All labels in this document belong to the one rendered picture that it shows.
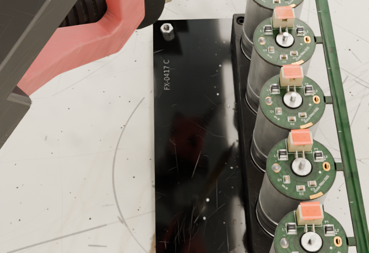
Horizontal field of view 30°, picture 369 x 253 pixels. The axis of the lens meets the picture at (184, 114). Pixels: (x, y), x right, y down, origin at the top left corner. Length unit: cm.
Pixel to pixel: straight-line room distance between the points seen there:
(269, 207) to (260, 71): 6
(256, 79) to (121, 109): 8
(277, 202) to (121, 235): 8
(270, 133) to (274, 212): 3
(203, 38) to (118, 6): 16
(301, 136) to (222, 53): 10
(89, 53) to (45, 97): 16
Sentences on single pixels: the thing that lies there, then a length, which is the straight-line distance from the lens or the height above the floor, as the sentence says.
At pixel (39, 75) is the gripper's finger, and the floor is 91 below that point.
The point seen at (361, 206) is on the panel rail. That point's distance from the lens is 25.
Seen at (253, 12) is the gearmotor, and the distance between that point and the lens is 30.
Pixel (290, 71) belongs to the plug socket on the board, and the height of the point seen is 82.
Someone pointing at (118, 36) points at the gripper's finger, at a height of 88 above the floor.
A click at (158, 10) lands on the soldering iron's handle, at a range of 21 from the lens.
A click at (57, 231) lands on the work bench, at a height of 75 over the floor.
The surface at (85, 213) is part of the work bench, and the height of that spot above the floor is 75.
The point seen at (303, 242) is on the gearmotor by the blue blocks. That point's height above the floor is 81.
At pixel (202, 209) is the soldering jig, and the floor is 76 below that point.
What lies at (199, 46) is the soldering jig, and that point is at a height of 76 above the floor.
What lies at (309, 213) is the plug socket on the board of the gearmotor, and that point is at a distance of 24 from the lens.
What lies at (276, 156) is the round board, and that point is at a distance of 25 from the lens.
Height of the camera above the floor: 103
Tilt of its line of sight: 60 degrees down
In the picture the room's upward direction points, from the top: straight up
